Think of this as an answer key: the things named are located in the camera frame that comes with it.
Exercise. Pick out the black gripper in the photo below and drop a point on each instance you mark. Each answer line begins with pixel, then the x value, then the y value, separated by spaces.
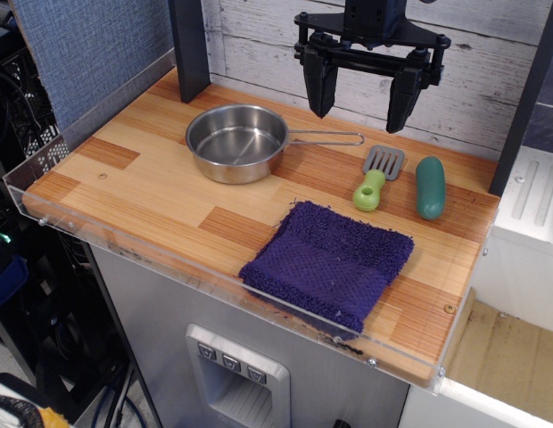
pixel 374 37

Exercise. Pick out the purple terry cloth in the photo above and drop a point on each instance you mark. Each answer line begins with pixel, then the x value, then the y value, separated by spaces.
pixel 327 264

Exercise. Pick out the stainless steel pot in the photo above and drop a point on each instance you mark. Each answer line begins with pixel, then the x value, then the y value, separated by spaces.
pixel 239 143

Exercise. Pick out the dark green toy cucumber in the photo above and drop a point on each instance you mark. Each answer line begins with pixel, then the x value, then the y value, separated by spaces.
pixel 431 188

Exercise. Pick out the clear acrylic table guard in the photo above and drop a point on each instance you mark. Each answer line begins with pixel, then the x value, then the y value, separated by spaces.
pixel 131 187

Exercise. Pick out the blue fabric panel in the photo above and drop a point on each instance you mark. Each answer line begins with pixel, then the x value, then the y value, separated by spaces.
pixel 95 57

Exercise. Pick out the white toy sink unit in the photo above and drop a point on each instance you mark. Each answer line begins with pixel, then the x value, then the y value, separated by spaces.
pixel 501 368

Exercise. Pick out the silver toy fridge cabinet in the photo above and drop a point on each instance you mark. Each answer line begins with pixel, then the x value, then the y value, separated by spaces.
pixel 214 357

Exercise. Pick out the black plastic crate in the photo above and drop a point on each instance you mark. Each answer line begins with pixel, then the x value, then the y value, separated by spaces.
pixel 27 121

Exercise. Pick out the green handled grey spatula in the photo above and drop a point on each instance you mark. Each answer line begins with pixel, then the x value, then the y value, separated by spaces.
pixel 382 164

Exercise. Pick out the dark grey left post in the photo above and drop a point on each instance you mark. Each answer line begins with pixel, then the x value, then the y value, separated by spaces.
pixel 189 39

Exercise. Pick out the dark grey post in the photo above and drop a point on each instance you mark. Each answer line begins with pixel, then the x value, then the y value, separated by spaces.
pixel 532 89
pixel 189 39

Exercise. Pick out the dark grey right post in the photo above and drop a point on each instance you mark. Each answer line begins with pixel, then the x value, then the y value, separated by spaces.
pixel 532 89

